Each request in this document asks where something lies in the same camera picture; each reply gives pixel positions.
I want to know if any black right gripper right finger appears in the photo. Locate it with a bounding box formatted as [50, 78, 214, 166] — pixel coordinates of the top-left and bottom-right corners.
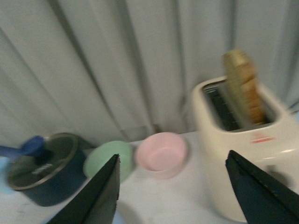
[225, 150, 299, 224]

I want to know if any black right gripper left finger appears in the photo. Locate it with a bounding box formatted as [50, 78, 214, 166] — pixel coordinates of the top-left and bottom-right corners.
[47, 154, 120, 224]

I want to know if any green bowl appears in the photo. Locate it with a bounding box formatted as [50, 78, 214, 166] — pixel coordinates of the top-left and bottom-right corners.
[83, 141, 135, 182]

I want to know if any cream toaster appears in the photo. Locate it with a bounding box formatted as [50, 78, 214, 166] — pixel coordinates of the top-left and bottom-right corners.
[192, 77, 299, 222]

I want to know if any dark blue saucepan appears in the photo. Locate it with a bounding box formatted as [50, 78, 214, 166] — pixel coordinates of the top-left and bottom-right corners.
[0, 133, 92, 207]

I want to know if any glass pot lid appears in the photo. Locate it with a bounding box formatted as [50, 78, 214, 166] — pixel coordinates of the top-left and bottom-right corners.
[7, 133, 78, 190]

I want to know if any pink bowl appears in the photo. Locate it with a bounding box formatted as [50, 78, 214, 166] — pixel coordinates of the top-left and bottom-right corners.
[135, 132, 188, 179]

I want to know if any light blue cup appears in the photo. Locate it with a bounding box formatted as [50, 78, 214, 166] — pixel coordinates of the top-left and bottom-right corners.
[0, 157, 14, 195]

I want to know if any bread slice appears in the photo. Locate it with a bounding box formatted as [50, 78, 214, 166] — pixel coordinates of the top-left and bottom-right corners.
[223, 49, 265, 125]

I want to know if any grey curtain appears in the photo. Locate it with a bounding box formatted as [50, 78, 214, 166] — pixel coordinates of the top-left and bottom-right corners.
[0, 0, 299, 147]

